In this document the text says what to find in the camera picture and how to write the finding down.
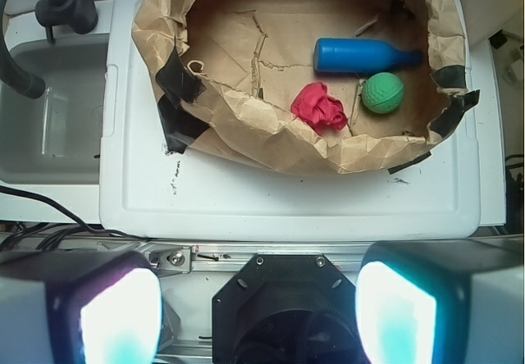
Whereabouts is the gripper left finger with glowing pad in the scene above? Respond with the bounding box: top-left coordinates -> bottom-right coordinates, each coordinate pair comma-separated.
1,250 -> 162,363

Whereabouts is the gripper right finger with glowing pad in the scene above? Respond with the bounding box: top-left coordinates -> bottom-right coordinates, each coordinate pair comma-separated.
355,239 -> 524,363

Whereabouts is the blue plastic bottle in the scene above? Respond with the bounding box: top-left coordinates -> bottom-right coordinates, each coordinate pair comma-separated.
313,38 -> 423,74

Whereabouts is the white plastic bin lid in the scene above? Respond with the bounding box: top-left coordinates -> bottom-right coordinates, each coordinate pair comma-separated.
99,0 -> 481,243

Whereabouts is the grey toy sink basin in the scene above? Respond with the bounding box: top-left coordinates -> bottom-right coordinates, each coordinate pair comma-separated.
1,0 -> 113,224

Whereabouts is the green dimpled ball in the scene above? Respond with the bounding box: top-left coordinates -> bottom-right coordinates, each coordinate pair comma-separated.
361,72 -> 405,115

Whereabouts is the crumpled red cloth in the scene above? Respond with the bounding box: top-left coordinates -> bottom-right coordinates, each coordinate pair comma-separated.
291,82 -> 348,135

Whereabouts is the brown paper bag tray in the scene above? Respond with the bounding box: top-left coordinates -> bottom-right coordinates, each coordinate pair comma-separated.
132,0 -> 479,175

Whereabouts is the black cable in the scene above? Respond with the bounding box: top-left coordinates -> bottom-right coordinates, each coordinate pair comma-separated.
0,186 -> 143,250

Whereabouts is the aluminium extrusion rail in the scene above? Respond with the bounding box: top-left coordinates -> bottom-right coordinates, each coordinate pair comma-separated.
96,239 -> 371,276

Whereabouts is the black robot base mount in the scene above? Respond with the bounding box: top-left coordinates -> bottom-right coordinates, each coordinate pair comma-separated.
212,254 -> 369,363

